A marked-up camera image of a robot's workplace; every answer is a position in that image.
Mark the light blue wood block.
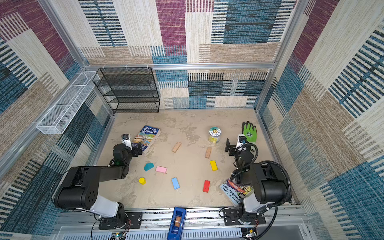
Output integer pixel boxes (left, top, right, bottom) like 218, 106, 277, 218
171, 177, 180, 190

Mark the green black work glove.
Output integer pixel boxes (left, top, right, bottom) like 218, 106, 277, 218
242, 121, 258, 143

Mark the yellow rectangular wood block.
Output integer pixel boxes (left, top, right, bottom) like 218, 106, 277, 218
210, 161, 218, 171

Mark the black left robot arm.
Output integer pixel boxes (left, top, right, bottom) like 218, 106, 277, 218
53, 144, 143, 221

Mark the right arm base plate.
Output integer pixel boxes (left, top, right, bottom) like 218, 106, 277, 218
220, 208, 266, 226

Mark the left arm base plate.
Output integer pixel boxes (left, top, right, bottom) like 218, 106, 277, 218
98, 212, 143, 230

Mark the sunflower seed can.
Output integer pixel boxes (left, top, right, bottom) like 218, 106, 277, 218
209, 127, 222, 144

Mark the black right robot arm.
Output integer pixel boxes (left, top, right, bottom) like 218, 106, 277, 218
225, 135, 292, 216

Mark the blue tool on rail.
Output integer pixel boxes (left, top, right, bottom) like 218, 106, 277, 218
167, 207, 187, 240

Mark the black wire mesh shelf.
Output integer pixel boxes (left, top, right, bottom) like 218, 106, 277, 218
93, 67, 161, 114

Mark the yellow wood cylinder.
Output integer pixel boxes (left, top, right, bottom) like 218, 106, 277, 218
139, 178, 146, 185

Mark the red wood block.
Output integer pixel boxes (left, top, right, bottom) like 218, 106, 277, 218
203, 180, 211, 193

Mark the natural wood block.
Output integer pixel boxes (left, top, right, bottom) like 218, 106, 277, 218
172, 142, 182, 153
205, 147, 212, 159

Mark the teal wood block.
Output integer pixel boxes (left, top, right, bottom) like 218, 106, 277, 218
144, 163, 155, 172

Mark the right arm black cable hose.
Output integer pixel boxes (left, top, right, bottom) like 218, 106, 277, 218
230, 142, 292, 240

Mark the blue treehouse paperback book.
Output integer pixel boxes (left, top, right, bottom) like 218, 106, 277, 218
132, 125, 161, 155

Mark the pink wood block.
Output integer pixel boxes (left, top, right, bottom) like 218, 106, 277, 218
156, 166, 168, 174

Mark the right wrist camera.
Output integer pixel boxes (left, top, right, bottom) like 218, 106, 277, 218
235, 135, 247, 152

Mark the white wire mesh basket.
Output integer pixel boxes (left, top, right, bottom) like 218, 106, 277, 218
37, 72, 96, 135

